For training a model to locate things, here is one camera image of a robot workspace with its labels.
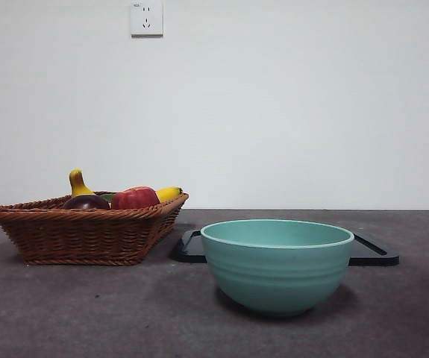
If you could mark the teal ribbed bowl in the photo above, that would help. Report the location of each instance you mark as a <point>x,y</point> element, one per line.
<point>274,279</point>

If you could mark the dark red plum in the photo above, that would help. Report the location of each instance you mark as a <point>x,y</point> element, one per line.
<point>85,202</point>

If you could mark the dark teal rectangular tray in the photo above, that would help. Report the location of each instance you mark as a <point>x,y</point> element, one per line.
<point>186,250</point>

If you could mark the red apple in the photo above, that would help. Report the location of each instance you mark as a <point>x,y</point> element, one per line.
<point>134,199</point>

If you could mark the green vegetable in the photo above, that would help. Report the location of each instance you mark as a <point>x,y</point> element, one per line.
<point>107,196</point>

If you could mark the yellow banana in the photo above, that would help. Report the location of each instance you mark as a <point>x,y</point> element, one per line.
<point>77,184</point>

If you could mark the brown wicker basket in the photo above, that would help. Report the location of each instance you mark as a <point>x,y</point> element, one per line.
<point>80,235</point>

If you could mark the white wall socket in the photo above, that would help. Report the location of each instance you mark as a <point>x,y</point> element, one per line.
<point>147,18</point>

